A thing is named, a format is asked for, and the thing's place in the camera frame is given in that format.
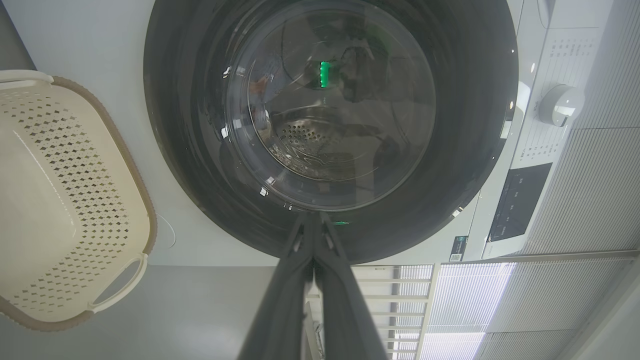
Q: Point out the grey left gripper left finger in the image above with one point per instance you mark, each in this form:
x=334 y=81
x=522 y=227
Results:
x=285 y=310

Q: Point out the white washing machine knob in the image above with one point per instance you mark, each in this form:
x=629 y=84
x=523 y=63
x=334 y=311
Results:
x=560 y=102

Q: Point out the white front-load washing machine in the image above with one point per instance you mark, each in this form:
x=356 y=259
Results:
x=100 y=40

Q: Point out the cream perforated laundry basket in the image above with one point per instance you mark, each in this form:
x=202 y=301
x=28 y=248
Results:
x=50 y=210

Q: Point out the white metal rack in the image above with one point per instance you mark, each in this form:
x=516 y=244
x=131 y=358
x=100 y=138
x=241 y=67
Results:
x=380 y=299

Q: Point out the dark round washing machine door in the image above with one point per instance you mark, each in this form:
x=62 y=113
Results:
x=175 y=150

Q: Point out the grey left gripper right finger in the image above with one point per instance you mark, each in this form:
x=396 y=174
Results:
x=345 y=310

